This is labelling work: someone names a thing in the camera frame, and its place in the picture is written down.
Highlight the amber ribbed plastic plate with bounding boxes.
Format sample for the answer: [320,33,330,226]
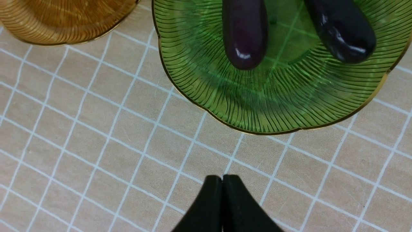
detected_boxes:
[0,0,139,47]

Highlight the green ribbed plastic plate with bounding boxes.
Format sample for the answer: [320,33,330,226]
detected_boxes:
[152,0,412,135]

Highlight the checkered orange tablecloth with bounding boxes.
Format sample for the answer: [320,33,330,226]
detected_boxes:
[1,0,411,232]

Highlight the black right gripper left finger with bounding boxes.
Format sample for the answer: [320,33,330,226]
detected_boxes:
[172,175,223,232]

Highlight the purple eggplant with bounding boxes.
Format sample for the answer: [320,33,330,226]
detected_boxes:
[304,0,377,64]
[221,0,268,70]

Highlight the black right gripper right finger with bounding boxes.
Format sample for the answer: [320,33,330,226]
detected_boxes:
[222,174,284,232]

